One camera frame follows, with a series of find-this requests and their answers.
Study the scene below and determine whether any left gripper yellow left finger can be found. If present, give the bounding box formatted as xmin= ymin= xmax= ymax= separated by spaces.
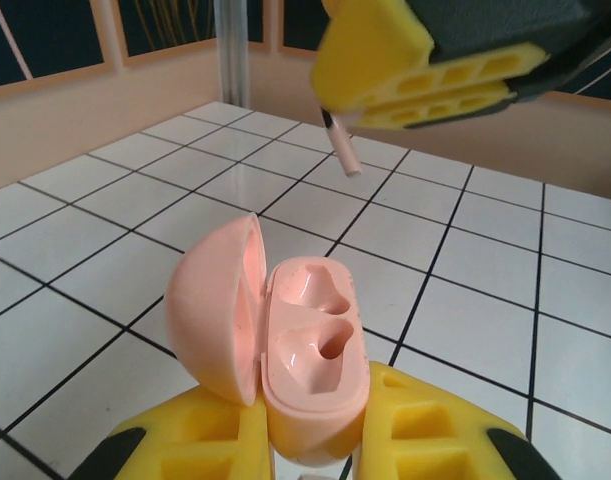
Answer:
xmin=84 ymin=386 xmax=275 ymax=480

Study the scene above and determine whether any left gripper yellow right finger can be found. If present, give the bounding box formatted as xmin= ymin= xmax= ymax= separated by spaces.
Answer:
xmin=357 ymin=361 xmax=561 ymax=480

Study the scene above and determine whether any pale pink wireless earbud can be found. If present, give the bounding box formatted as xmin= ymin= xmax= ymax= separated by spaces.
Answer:
xmin=318 ymin=107 xmax=362 ymax=179

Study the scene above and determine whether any pink earbud charging case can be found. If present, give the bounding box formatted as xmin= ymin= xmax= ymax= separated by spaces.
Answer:
xmin=163 ymin=212 xmax=371 ymax=469

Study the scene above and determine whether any pale circle gold lines panel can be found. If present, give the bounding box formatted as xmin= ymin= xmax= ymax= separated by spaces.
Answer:
xmin=124 ymin=0 xmax=219 ymax=57

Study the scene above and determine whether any pink flowers dark panel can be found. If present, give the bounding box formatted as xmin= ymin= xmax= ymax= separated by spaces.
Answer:
xmin=0 ymin=0 xmax=106 ymax=90

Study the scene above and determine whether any aluminium corner post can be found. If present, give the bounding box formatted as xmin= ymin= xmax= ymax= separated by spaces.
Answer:
xmin=215 ymin=0 xmax=251 ymax=107

